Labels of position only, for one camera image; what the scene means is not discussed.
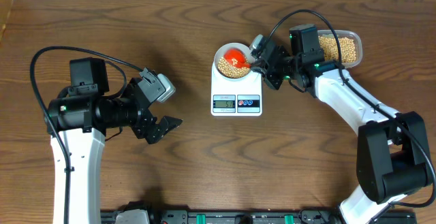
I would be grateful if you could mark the soybeans in grey bowl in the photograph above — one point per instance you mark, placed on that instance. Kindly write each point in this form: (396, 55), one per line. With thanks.
(233, 68)

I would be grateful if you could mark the grey round bowl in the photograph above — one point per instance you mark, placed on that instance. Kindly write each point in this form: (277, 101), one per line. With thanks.
(220, 53)

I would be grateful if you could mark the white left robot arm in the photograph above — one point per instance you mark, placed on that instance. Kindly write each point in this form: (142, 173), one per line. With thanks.
(82, 114)

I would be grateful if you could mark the white digital kitchen scale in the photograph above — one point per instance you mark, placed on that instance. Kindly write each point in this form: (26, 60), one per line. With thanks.
(236, 97)

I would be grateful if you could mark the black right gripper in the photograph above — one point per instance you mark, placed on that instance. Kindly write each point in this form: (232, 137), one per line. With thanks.
(262, 66)

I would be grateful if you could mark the clear container of soybeans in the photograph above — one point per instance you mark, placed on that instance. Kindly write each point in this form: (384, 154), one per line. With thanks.
(350, 45)

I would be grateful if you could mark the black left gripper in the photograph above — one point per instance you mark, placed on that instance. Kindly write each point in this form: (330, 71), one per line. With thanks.
(146, 120)

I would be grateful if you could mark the red plastic measuring scoop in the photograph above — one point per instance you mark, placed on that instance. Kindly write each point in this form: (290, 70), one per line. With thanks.
(236, 58)

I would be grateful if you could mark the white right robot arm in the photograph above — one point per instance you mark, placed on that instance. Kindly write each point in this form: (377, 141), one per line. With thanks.
(393, 158)

